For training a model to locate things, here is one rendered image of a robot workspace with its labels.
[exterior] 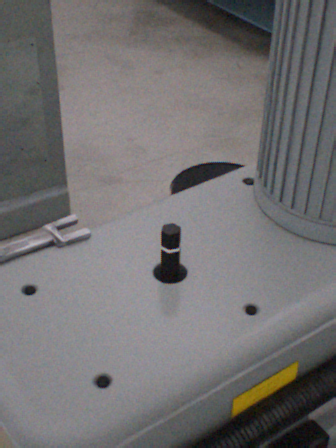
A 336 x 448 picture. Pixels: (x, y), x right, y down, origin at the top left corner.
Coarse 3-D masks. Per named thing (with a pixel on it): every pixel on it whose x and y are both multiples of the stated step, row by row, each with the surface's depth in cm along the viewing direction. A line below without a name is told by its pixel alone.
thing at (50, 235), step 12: (72, 216) 81; (48, 228) 79; (60, 228) 80; (24, 240) 77; (36, 240) 78; (48, 240) 78; (60, 240) 78; (72, 240) 78; (0, 252) 76; (12, 252) 76; (24, 252) 76
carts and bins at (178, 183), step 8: (192, 168) 324; (200, 168) 326; (208, 168) 327; (216, 168) 328; (224, 168) 328; (232, 168) 327; (176, 176) 317; (184, 176) 322; (192, 176) 326; (200, 176) 328; (208, 176) 329; (216, 176) 330; (176, 184) 318; (184, 184) 324; (192, 184) 328; (176, 192) 320
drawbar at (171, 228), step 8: (168, 224) 72; (168, 232) 71; (176, 232) 71; (168, 240) 71; (176, 240) 71; (168, 248) 72; (176, 248) 72; (168, 256) 72; (176, 256) 73; (168, 264) 73; (176, 264) 73; (168, 272) 74; (176, 272) 74; (160, 280) 75; (168, 280) 74; (176, 280) 75
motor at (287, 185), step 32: (288, 0) 69; (320, 0) 65; (288, 32) 71; (320, 32) 66; (288, 64) 71; (320, 64) 68; (288, 96) 73; (320, 96) 70; (288, 128) 74; (320, 128) 72; (288, 160) 77; (320, 160) 74; (256, 192) 85; (288, 192) 79; (320, 192) 76; (288, 224) 80; (320, 224) 78
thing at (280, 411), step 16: (320, 368) 76; (304, 384) 74; (320, 384) 74; (272, 400) 72; (288, 400) 72; (304, 400) 73; (320, 400) 74; (240, 416) 71; (256, 416) 71; (272, 416) 71; (288, 416) 72; (304, 416) 74; (224, 432) 69; (240, 432) 69; (256, 432) 70; (272, 432) 71
